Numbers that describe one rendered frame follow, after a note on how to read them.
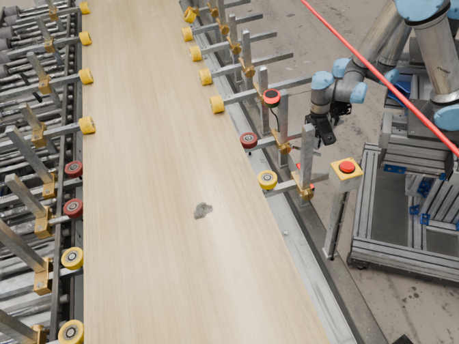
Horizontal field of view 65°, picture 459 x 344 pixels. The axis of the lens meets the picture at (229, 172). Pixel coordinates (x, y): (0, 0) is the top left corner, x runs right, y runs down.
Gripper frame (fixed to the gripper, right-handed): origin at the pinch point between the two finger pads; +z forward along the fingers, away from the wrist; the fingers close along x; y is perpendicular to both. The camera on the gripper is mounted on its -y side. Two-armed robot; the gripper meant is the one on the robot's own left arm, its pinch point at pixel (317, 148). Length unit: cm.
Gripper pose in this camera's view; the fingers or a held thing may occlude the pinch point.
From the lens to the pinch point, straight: 158.6
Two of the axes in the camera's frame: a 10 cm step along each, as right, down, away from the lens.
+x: -9.6, 2.7, -1.0
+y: -2.7, -7.1, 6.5
